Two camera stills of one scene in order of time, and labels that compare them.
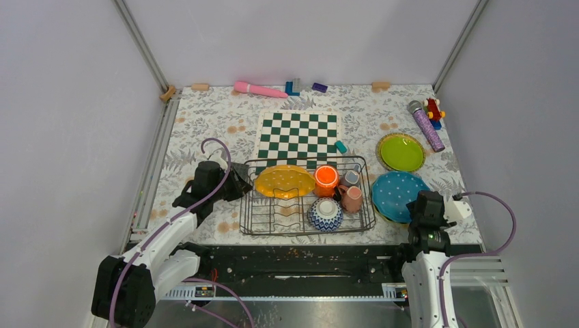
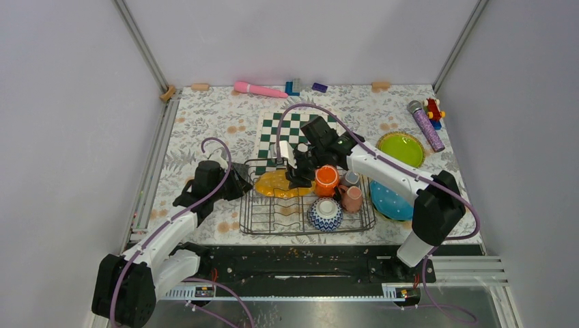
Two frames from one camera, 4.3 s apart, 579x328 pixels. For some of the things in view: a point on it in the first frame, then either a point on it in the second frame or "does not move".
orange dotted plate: [285, 181] does not move
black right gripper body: [410, 206] -> [306, 163]
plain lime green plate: [399, 152] does not move
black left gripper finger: [244, 186] does not move
